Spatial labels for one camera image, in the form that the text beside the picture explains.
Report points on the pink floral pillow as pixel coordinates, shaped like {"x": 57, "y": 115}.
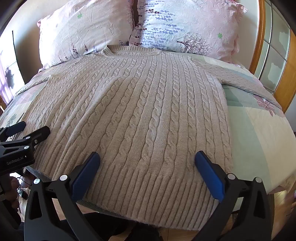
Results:
{"x": 87, "y": 27}
{"x": 185, "y": 25}

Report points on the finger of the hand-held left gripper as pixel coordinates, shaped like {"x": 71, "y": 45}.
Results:
{"x": 35, "y": 136}
{"x": 14, "y": 128}

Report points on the wooden headboard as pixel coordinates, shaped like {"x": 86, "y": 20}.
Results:
{"x": 259, "y": 39}

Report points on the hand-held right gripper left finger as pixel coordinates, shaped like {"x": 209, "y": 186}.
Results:
{"x": 83, "y": 172}

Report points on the pastel floral bedsheet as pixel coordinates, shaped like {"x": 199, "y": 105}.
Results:
{"x": 252, "y": 129}

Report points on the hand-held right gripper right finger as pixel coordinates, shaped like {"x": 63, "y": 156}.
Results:
{"x": 210, "y": 174}

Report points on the person's left hand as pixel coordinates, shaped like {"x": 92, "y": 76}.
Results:
{"x": 13, "y": 192}

